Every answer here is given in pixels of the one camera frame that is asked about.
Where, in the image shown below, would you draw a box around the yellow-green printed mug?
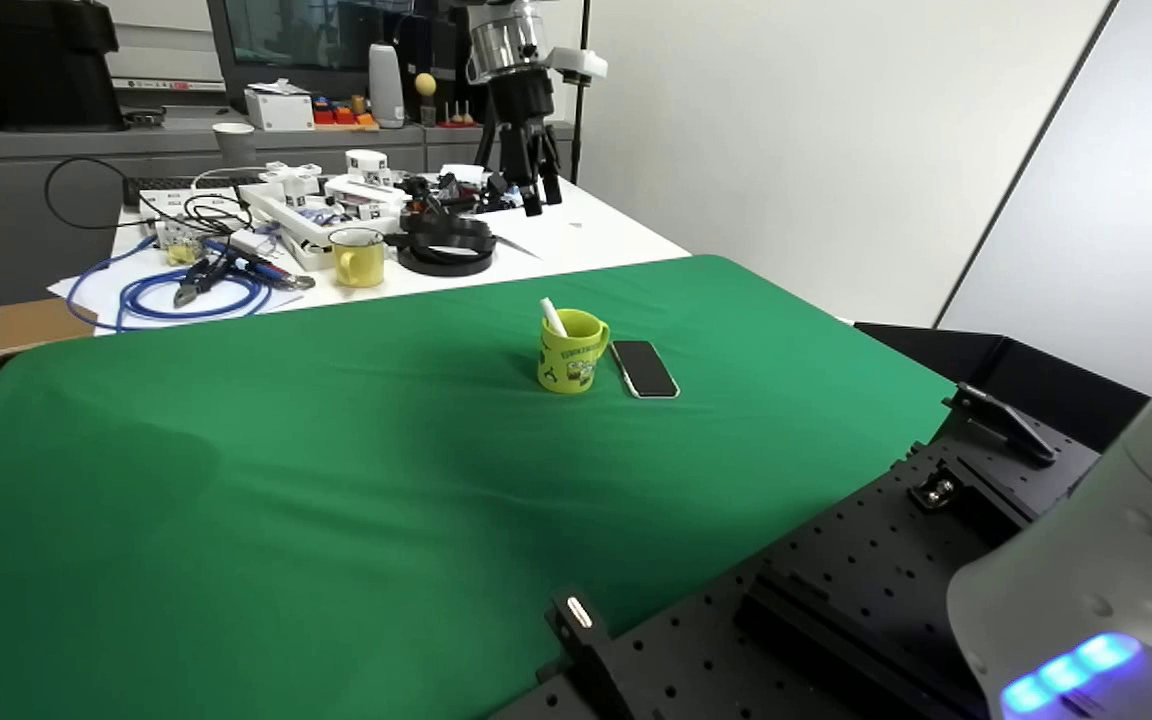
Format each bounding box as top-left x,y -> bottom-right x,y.
530,305 -> 614,401

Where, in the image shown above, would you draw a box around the small yellow cup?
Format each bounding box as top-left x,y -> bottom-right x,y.
331,241 -> 392,292

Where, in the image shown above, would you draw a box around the black smartphone with white edge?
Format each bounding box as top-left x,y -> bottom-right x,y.
606,337 -> 684,405

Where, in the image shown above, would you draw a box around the green table cloth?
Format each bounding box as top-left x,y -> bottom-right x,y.
0,252 -> 958,720

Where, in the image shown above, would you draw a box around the white plastic parts tray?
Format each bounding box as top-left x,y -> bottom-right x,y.
236,163 -> 407,274

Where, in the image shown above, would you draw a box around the black table clamp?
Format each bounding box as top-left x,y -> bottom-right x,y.
945,382 -> 1064,473
544,590 -> 634,720

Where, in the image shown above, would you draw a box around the thin black light stand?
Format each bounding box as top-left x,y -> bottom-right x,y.
538,0 -> 610,185

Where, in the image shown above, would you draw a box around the white cylindrical bottle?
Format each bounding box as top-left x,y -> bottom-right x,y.
365,42 -> 407,134

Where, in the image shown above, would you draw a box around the black pliers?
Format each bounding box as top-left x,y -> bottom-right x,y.
171,249 -> 238,314

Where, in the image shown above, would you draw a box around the white tissue box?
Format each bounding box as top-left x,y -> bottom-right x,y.
238,78 -> 317,137

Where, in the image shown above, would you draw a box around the dark computer monitor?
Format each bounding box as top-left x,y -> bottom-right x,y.
202,0 -> 471,105

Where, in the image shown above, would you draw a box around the brown cardboard box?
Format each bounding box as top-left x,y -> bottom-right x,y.
0,295 -> 101,356

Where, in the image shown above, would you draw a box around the black bag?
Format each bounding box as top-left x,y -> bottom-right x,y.
0,0 -> 129,134

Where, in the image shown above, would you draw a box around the black coiled cable bundle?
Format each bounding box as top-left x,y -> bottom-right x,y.
392,214 -> 500,279

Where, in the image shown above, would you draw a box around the black camera tripod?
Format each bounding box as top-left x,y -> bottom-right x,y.
464,0 -> 567,219

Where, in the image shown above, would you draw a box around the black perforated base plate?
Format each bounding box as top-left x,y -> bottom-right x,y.
491,425 -> 1108,720

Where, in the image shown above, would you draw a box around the blue cable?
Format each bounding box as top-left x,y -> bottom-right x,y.
64,232 -> 278,337

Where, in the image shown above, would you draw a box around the black cable loop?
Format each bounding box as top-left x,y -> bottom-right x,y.
39,152 -> 149,245

